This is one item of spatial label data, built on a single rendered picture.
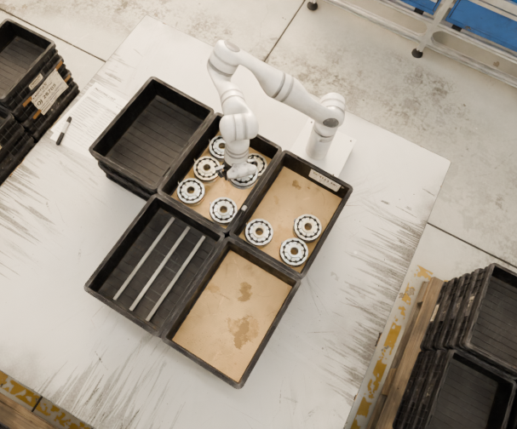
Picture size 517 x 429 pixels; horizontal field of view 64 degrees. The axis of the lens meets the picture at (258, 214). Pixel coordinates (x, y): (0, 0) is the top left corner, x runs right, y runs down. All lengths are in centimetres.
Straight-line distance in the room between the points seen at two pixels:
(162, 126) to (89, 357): 91
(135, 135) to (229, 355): 91
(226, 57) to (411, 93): 196
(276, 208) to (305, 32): 187
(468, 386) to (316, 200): 110
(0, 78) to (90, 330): 142
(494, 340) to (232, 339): 119
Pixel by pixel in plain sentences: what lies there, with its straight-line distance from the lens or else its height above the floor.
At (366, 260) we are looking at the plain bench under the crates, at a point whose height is 70.
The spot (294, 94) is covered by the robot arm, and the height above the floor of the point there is 116.
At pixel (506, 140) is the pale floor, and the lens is 322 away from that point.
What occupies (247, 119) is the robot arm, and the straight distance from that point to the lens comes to 112.
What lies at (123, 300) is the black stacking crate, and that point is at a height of 83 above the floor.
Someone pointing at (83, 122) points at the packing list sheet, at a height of 70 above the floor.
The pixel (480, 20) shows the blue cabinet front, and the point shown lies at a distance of 308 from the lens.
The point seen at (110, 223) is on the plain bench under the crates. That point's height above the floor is 70.
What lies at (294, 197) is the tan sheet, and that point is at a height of 83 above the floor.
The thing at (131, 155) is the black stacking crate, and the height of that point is 83.
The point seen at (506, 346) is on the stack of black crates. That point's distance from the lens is 216.
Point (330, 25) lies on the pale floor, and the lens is 330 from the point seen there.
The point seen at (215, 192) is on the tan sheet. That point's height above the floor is 83.
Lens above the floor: 229
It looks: 70 degrees down
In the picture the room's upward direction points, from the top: 11 degrees clockwise
